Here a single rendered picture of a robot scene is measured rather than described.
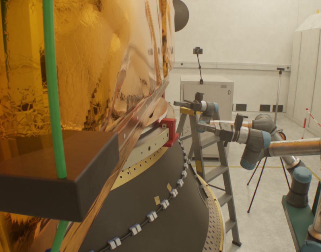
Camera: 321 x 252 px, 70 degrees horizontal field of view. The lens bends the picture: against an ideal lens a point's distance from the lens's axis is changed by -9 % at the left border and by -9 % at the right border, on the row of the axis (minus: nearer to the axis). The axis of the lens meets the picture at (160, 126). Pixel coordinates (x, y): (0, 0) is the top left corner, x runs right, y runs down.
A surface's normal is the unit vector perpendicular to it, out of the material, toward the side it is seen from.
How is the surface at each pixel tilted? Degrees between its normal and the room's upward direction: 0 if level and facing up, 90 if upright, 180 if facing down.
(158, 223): 62
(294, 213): 0
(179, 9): 90
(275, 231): 0
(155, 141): 90
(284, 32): 90
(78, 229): 90
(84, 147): 0
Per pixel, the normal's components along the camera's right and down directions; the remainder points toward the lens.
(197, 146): -0.69, 0.15
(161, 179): 0.80, -0.34
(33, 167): 0.00, -0.96
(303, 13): -0.07, 0.29
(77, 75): 0.98, 0.07
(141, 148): 0.85, 0.15
